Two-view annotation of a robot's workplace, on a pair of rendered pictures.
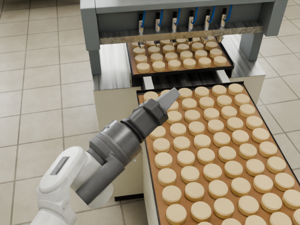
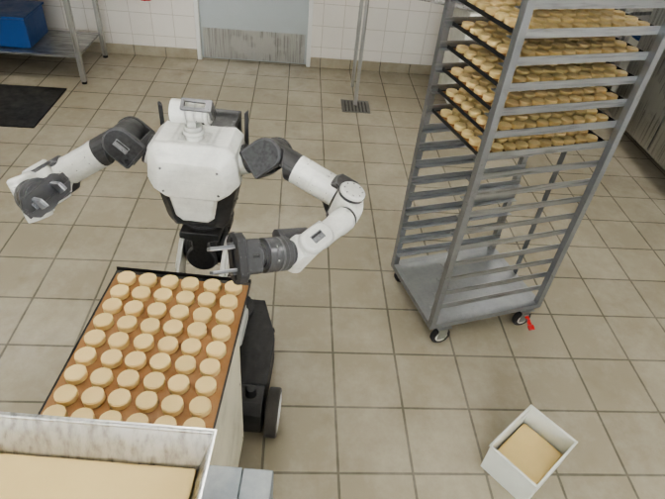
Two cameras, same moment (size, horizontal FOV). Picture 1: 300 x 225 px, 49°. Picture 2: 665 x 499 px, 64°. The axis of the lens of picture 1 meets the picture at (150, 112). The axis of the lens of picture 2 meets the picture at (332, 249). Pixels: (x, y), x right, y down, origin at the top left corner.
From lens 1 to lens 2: 150 cm
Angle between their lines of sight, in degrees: 97
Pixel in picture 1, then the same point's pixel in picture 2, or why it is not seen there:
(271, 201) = (142, 291)
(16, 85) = not seen: outside the picture
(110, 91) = not seen: outside the picture
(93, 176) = (295, 231)
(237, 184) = (159, 309)
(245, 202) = (164, 295)
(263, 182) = (134, 305)
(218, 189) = (180, 309)
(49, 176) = (326, 234)
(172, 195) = (225, 312)
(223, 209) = (187, 294)
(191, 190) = (206, 312)
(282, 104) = not seen: outside the picture
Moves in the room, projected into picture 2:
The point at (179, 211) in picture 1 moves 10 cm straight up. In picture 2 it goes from (225, 300) to (224, 273)
